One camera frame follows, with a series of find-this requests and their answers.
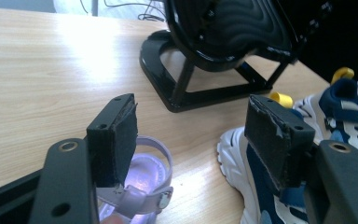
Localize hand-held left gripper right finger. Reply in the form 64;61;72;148
243;93;358;224

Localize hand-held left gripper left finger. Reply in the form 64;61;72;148
27;92;138;224

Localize navy and white sneaker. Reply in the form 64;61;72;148
293;66;358;169
216;91;311;224

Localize red and black shoe rack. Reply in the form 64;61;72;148
138;0;307;114

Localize white metal desk frame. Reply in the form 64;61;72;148
90;0;100;17

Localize black floor cables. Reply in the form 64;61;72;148
79;0;169;23

